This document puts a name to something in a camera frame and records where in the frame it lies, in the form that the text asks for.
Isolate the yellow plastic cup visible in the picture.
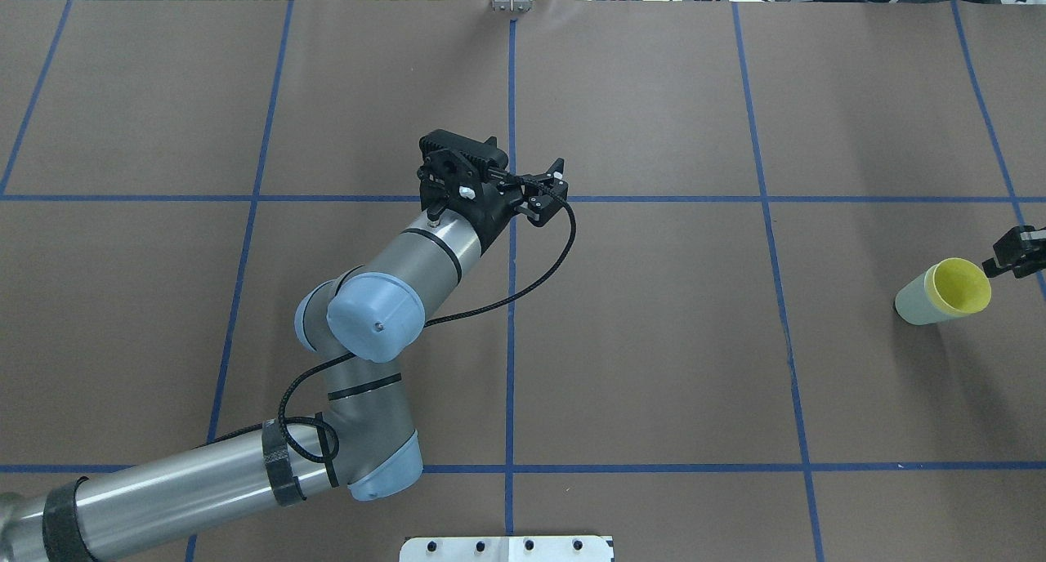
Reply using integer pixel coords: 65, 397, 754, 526
927, 257, 993, 318

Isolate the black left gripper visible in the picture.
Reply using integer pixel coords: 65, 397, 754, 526
418, 158, 569, 252

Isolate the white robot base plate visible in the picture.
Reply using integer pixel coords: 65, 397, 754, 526
397, 535, 616, 561

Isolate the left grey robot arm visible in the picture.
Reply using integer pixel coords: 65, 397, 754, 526
2, 160, 576, 561

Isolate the green plastic cup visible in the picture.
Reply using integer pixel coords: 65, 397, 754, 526
893, 265, 952, 325

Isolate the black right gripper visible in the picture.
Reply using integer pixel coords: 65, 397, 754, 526
982, 226, 1045, 279

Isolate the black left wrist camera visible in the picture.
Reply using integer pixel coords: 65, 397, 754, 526
416, 129, 509, 190

